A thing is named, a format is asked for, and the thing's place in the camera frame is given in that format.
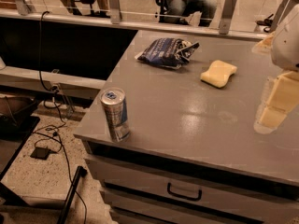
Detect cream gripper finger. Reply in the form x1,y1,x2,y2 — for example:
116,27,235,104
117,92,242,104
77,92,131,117
253,71,299,134
251,32,275,54

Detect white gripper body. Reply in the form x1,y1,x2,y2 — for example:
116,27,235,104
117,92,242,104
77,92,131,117
271,5,299,71

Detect silver blue redbull can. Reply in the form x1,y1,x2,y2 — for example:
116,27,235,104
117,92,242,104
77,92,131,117
100,88,130,142

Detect yellow sponge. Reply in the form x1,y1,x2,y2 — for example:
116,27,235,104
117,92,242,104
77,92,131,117
200,60,237,89

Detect seated person in jeans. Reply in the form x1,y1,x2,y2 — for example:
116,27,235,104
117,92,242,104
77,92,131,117
164,0,217,27

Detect blue crumpled chip bag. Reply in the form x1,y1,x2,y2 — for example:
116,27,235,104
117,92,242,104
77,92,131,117
135,38,200,69

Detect grey cabinet with drawers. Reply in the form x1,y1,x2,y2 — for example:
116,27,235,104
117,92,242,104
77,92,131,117
75,31,299,224

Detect black metal stand leg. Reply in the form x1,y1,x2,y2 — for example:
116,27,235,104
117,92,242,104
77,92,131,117
57,166,87,224

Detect small black floor box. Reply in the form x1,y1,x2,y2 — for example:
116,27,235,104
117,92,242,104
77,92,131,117
30,147,50,160

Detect dark chair at left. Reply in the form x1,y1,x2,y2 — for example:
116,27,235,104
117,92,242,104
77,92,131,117
0,96,39,206

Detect metal railing frame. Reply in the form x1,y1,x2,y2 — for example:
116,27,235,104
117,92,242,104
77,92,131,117
1,0,287,39

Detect black drawer handle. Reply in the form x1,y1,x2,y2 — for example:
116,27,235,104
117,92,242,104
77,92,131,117
166,182,202,202

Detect black cable on floor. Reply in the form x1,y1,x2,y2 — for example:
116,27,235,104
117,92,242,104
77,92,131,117
37,10,88,224

